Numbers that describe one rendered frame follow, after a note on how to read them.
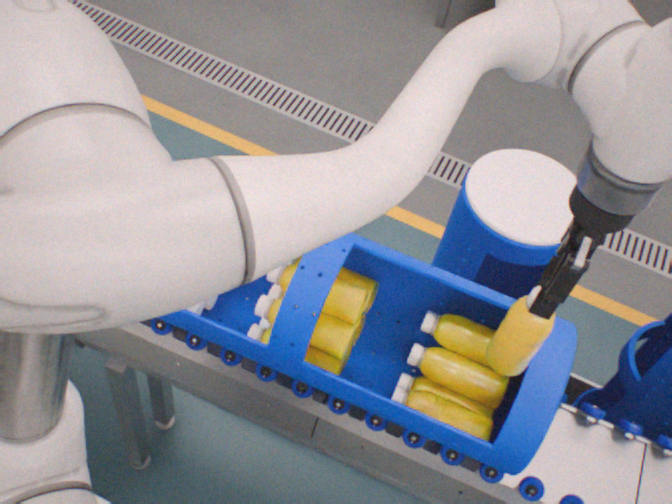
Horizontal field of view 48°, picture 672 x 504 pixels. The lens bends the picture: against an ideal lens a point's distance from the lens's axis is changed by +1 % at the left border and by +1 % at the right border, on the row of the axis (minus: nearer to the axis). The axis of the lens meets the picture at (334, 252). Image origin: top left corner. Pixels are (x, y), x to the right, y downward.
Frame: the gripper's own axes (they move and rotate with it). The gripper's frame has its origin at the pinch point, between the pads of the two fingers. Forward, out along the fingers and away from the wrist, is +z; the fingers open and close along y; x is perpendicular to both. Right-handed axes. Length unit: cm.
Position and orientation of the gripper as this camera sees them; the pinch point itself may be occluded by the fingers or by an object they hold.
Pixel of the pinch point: (550, 288)
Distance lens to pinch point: 106.8
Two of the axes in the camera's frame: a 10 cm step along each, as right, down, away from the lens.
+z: -1.1, 5.9, 8.0
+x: -9.2, -3.7, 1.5
